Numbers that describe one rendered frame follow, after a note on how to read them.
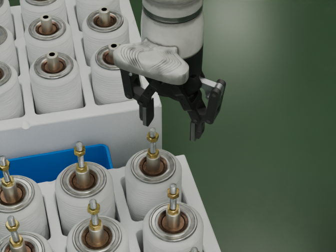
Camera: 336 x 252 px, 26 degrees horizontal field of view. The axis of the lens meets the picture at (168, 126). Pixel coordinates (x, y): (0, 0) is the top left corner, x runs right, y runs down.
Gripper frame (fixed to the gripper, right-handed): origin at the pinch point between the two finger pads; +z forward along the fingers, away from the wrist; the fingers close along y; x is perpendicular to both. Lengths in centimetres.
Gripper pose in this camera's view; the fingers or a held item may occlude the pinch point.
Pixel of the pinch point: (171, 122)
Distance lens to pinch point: 97.8
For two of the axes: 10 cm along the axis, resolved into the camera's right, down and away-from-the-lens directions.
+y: -9.1, -2.9, 2.9
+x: -4.1, 6.5, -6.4
